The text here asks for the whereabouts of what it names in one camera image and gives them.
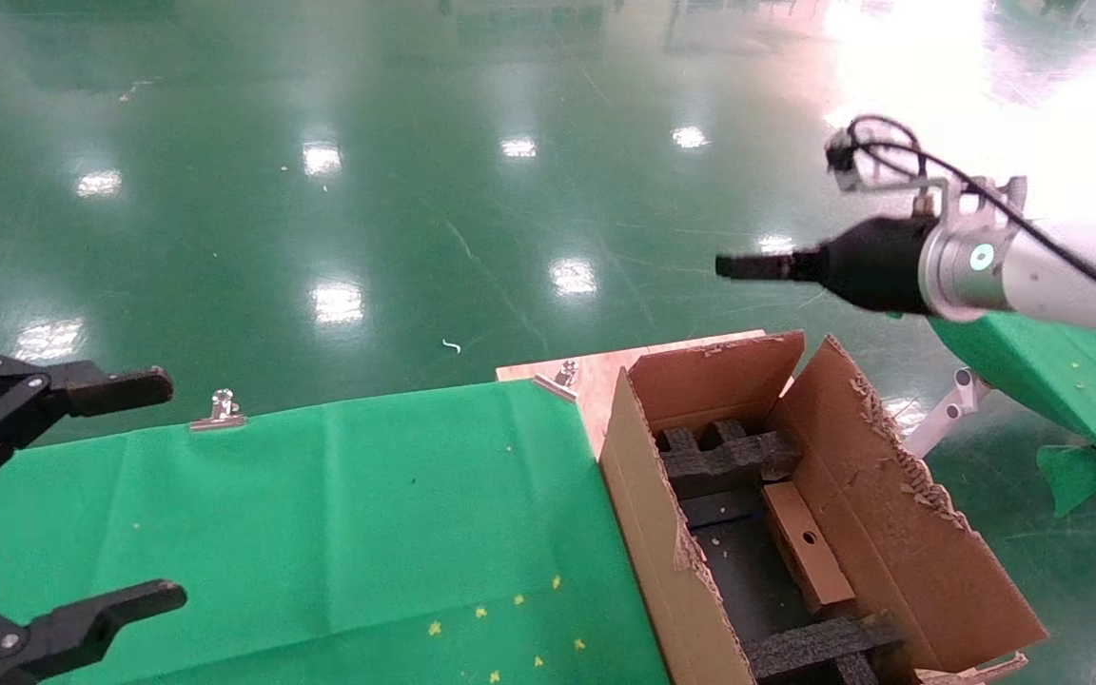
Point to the small cardboard box with hole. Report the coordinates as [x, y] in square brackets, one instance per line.
[810, 552]

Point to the black foam insert block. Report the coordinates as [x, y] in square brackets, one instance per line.
[729, 457]
[814, 642]

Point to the large open cardboard carton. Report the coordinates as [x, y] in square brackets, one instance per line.
[890, 533]

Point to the green tablecloth on side table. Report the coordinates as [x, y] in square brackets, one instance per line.
[1062, 371]

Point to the black foam bottom liner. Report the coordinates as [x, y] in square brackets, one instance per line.
[738, 571]

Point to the silver binder clip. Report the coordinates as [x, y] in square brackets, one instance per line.
[220, 417]
[557, 385]

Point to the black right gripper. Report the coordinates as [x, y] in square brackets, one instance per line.
[881, 266]

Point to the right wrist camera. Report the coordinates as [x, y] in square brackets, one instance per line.
[843, 162]

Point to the green tablecloth with yellow specks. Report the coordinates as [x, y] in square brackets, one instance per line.
[320, 533]

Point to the white table leg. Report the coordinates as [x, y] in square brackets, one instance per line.
[938, 423]

